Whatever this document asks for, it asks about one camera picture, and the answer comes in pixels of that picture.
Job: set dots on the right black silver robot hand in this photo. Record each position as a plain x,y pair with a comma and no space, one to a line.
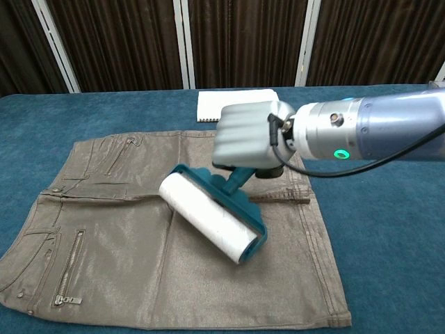
243,135

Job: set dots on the teal yellow lint roller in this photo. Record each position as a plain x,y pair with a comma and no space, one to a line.
208,215

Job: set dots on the taupe shiny zippered skirt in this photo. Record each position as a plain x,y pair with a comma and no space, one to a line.
121,243

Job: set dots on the white folded towel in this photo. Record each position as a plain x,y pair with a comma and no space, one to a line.
212,104

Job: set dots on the dark pleated screen panel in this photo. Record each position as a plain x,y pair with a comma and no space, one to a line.
118,41
243,41
375,38
21,45

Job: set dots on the teal blue tablecloth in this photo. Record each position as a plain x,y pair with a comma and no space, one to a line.
382,243

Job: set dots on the white screen frame post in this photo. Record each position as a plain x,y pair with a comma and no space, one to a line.
57,48
441,74
307,45
185,45

